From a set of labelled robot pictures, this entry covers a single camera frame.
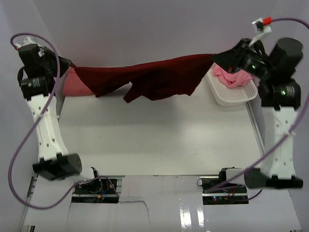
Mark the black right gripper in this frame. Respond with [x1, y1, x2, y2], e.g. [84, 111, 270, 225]
[210, 38, 275, 81]

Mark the dark red t-shirt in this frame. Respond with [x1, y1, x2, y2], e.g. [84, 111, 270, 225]
[72, 54, 213, 103]

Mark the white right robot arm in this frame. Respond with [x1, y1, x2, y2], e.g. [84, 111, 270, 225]
[212, 37, 303, 189]

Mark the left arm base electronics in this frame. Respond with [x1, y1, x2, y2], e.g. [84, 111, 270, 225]
[71, 179, 119, 203]

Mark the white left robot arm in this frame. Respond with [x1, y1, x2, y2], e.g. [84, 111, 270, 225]
[17, 43, 102, 193]

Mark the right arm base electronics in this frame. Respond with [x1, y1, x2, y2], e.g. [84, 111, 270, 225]
[197, 176, 249, 205]

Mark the crumpled pink t-shirt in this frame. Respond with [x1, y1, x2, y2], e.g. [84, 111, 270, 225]
[212, 65, 253, 88]

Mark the folded salmon t-shirt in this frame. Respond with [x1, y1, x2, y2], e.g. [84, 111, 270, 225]
[62, 68, 94, 97]

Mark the white plastic basket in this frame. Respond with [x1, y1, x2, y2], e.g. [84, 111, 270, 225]
[205, 63, 258, 107]

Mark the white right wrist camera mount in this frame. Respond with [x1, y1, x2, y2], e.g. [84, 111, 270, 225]
[249, 17, 272, 47]

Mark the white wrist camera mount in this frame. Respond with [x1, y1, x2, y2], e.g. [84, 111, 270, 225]
[249, 17, 272, 47]
[14, 36, 37, 49]

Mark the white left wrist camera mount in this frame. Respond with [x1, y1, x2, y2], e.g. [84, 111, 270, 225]
[14, 36, 37, 49]

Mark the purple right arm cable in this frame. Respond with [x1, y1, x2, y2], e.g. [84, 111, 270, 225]
[207, 17, 309, 201]

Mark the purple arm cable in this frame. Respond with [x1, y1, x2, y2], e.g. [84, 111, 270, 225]
[207, 17, 309, 201]
[8, 33, 120, 209]

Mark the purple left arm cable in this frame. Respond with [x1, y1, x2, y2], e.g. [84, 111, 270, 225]
[8, 33, 120, 209]

